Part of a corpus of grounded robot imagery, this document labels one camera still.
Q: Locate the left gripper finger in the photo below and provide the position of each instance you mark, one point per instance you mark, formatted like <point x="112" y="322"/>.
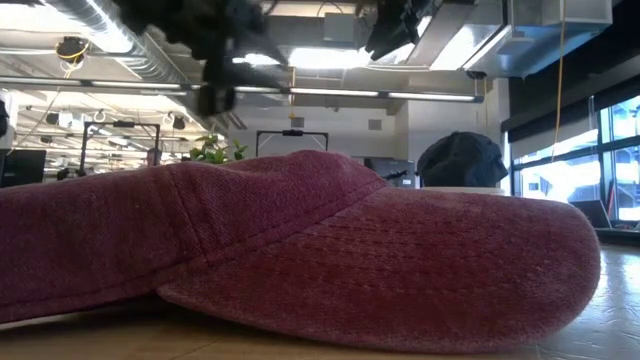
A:
<point x="255" y="70"/>
<point x="216" y="90"/>

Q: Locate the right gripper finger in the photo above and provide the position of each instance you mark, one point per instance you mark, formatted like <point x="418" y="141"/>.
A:
<point x="387" y="42"/>

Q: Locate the dark blue stitched cap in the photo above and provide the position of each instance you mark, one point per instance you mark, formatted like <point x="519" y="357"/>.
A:
<point x="460" y="160"/>

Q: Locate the maroon cap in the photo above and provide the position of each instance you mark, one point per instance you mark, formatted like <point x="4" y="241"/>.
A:
<point x="300" y="250"/>

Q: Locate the small green artificial plant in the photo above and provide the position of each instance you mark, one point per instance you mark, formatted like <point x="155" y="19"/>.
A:
<point x="215" y="155"/>

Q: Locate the long ceiling light strip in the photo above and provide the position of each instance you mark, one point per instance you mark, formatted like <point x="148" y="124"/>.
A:
<point x="340" y="93"/>

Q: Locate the black monitor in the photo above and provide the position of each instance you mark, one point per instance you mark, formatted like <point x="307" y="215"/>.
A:
<point x="22" y="167"/>

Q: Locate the dark open laptop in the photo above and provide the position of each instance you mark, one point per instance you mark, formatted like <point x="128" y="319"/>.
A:
<point x="592" y="212"/>

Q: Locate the black rig frame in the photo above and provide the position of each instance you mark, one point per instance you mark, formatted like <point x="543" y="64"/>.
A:
<point x="122" y="124"/>
<point x="292" y="133"/>

